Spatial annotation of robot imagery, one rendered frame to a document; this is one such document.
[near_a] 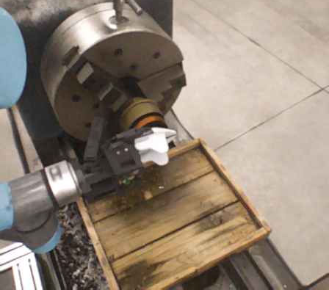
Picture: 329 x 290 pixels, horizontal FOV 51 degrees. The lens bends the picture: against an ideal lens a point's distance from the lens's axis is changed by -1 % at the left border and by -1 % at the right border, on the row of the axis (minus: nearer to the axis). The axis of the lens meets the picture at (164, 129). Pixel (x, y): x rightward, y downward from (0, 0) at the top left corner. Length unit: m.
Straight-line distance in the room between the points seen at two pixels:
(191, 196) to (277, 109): 1.62
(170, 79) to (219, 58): 1.97
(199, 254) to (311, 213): 1.25
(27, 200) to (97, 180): 0.12
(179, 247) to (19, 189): 0.36
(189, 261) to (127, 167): 0.26
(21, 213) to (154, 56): 0.41
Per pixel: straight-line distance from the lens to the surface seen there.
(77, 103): 0.76
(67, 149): 1.01
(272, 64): 2.76
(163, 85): 0.76
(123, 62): 0.74
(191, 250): 0.79
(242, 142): 2.14
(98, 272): 1.13
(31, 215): 0.64
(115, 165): 0.62
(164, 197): 0.84
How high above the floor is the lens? 1.61
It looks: 48 degrees down
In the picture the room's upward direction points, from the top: straight up
